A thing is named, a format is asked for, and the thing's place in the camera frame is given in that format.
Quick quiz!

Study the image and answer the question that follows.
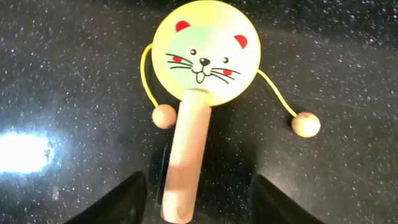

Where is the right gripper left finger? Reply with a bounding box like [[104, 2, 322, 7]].
[[63, 170, 147, 224]]

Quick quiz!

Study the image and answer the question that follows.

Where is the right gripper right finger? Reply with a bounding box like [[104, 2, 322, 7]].
[[250, 174, 326, 224]]

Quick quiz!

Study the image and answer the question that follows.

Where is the yellow wooden rattle drum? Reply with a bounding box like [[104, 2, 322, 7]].
[[139, 0, 322, 224]]

